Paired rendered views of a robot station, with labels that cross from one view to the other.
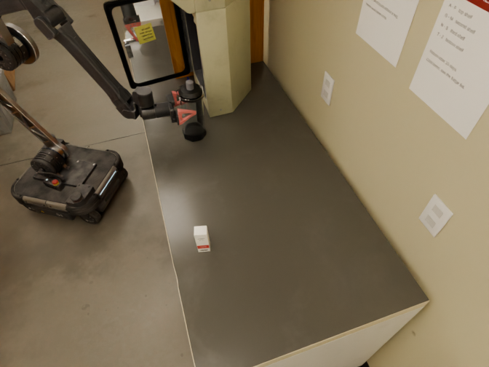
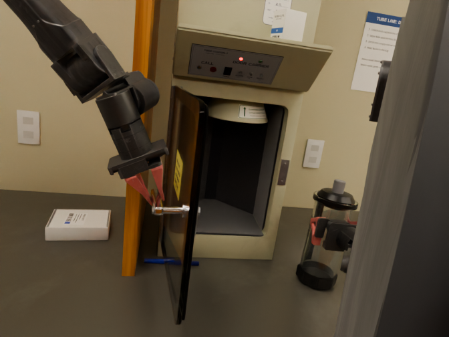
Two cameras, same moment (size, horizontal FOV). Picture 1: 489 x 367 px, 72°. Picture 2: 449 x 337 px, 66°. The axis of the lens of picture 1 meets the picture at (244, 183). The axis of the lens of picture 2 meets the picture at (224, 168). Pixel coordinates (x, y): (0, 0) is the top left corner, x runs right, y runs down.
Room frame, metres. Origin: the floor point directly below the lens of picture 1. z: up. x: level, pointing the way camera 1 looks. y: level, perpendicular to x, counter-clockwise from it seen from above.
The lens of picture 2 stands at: (1.32, 1.02, 1.44)
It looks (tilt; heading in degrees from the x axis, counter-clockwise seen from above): 16 degrees down; 275
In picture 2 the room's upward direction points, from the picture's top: 8 degrees clockwise
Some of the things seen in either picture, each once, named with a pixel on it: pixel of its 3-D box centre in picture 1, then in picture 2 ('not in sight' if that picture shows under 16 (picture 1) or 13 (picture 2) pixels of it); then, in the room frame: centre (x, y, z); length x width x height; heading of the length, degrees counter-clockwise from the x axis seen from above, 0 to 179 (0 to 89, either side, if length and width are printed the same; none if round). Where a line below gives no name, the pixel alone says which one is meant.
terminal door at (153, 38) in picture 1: (151, 42); (176, 192); (1.47, 0.39, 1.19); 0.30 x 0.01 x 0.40; 113
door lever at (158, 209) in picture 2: not in sight; (166, 202); (1.47, 0.47, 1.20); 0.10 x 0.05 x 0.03; 113
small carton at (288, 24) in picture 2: not in sight; (287, 27); (1.30, 0.22, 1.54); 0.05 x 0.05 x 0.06; 30
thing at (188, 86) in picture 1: (190, 89); (337, 193); (1.11, 0.19, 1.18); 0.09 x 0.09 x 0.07
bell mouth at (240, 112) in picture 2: not in sight; (236, 107); (1.40, 0.09, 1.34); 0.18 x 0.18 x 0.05
